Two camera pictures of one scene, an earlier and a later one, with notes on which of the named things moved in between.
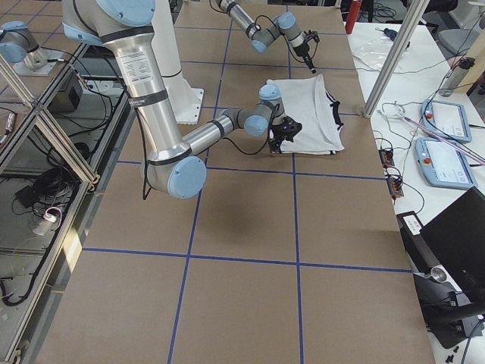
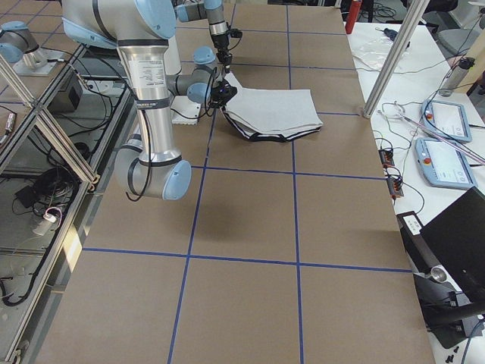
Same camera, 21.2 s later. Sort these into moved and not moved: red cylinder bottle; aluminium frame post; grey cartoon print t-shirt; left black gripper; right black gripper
Moved: left black gripper; grey cartoon print t-shirt; right black gripper
Not moved: red cylinder bottle; aluminium frame post
